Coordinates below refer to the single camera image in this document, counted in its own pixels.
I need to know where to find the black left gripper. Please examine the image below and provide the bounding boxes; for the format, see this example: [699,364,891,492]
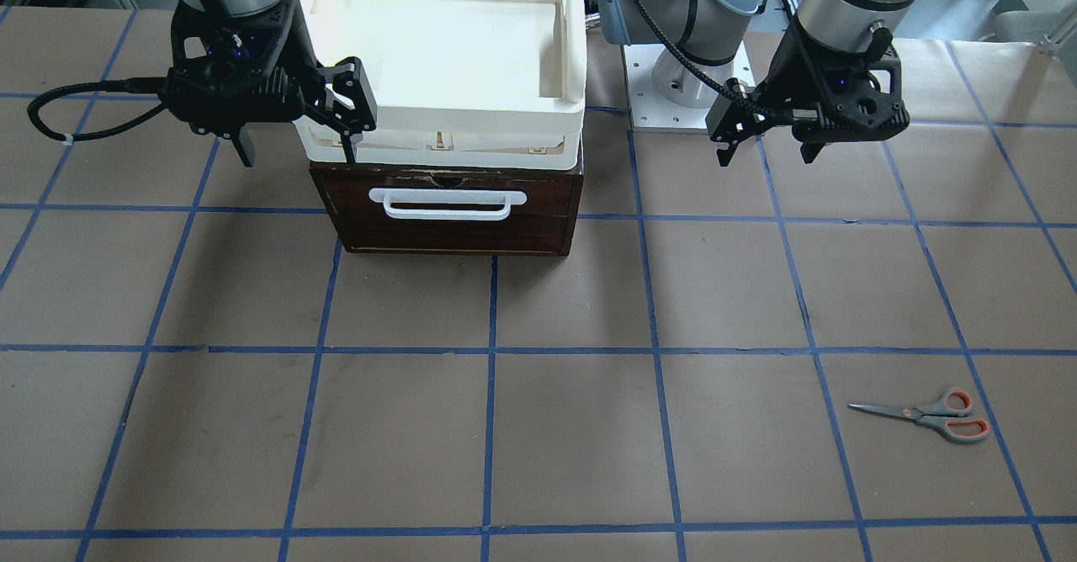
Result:
[705,28,910,167]

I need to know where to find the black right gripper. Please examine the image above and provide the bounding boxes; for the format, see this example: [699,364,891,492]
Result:
[159,0,378,168]

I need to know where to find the dark wooden drawer box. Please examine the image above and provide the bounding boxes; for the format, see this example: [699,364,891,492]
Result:
[309,161,584,257]

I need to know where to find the grey orange scissors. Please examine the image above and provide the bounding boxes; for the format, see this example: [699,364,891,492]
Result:
[847,387,991,444]

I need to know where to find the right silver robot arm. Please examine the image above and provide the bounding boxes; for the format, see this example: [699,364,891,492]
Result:
[159,0,377,167]

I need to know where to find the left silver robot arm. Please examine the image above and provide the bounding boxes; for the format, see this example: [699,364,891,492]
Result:
[597,0,915,167]

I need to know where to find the white plastic tray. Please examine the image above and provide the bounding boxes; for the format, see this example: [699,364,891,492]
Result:
[300,0,587,171]

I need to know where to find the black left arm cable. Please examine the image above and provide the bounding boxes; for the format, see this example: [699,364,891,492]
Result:
[618,0,796,121]

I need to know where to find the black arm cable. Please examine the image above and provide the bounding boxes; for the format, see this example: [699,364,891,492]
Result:
[27,78,182,146]
[618,0,796,121]

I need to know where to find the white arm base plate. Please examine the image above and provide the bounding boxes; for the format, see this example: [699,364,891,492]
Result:
[623,45,719,134]

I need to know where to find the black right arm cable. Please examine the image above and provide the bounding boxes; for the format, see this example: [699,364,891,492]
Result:
[27,78,182,146]

